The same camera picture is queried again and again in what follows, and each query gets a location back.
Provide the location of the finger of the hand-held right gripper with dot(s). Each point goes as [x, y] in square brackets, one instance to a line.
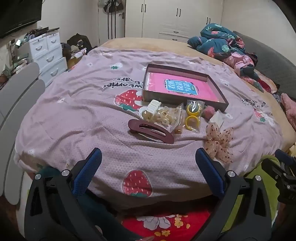
[283, 155]
[275, 168]

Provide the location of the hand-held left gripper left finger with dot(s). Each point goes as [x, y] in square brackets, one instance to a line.
[86, 172]

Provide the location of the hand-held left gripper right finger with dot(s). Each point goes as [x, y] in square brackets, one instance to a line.
[211, 172]

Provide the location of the polka dot mesh bow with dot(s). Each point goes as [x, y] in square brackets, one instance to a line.
[216, 143]

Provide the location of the white card packet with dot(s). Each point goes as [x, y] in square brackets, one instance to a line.
[218, 119]

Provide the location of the clear bag of earrings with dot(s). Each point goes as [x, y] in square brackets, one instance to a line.
[178, 121]

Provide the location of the bag of yellow rings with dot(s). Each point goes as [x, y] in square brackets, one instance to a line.
[188, 111]

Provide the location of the maroon oval hair clip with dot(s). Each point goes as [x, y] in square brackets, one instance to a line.
[135, 126]

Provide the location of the shallow cardboard box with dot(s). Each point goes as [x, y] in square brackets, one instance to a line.
[185, 102]

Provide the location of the white hair claw clip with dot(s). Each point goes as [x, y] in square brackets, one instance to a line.
[154, 106]

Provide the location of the pink strawberry print bedsheet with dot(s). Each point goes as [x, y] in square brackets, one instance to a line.
[92, 129]

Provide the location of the dark teal cloth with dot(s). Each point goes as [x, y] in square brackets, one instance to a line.
[104, 215]

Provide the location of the pink fluffy pillow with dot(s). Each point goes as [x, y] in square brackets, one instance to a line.
[290, 109]

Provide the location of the red floral cloth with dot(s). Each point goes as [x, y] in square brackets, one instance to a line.
[161, 224]

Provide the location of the red floral blanket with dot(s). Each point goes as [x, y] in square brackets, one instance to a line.
[266, 84]

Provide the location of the grey padded headboard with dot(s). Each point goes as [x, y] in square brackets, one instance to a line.
[268, 58]

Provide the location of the pink book with blue label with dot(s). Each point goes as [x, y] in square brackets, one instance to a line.
[159, 83]

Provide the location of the grey padded footboard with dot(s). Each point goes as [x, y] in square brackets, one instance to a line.
[18, 92]

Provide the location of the white drawer cabinet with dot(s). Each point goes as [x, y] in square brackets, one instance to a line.
[44, 55]

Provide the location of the teal floral duvet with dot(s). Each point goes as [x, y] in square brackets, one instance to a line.
[215, 45]

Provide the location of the black bag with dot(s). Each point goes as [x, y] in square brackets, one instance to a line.
[79, 41]

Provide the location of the white wardrobe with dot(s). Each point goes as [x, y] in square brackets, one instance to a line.
[175, 16]

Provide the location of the hanging bags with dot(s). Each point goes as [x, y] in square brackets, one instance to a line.
[113, 5]

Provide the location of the black television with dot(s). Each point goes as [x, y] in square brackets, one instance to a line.
[18, 16]

